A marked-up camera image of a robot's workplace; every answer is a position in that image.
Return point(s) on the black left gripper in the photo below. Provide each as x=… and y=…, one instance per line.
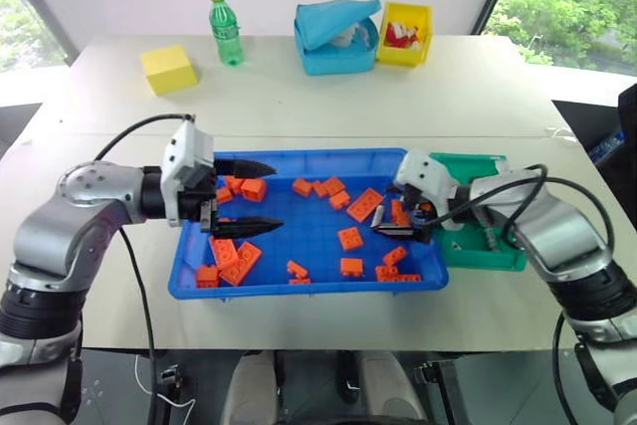
x=196, y=207

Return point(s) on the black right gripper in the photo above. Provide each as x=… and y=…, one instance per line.
x=420, y=218

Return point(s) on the silver battery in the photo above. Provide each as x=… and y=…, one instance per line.
x=378, y=216
x=490, y=236

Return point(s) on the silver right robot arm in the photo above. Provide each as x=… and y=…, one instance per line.
x=562, y=226

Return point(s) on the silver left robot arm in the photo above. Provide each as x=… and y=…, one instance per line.
x=74, y=226

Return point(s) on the blue plastic bin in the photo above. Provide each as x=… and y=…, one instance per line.
x=308, y=226

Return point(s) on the green plastic bin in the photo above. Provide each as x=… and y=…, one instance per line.
x=473, y=258

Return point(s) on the yellow plastic bin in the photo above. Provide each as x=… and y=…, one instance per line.
x=400, y=54

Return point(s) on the large orange toy brick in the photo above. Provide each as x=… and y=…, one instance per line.
x=365, y=205
x=241, y=264

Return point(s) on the yellow box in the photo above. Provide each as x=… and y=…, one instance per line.
x=169, y=69

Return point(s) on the blue box with lid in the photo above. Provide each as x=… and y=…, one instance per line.
x=338, y=59

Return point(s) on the green plastic bottle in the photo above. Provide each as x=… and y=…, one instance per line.
x=226, y=32

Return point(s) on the grey rounded shape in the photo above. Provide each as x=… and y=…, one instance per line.
x=390, y=385
x=249, y=387

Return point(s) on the red and white packets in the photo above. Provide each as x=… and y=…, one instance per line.
x=403, y=34

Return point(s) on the white tissue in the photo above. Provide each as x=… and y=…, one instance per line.
x=356, y=34

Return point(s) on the blue patterned item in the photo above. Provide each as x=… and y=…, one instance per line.
x=606, y=144

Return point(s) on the black chair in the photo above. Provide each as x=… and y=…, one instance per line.
x=628, y=121

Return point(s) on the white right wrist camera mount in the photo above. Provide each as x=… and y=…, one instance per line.
x=423, y=173

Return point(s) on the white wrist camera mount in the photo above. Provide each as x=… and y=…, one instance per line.
x=186, y=156
x=423, y=173

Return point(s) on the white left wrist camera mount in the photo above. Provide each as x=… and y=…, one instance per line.
x=186, y=156

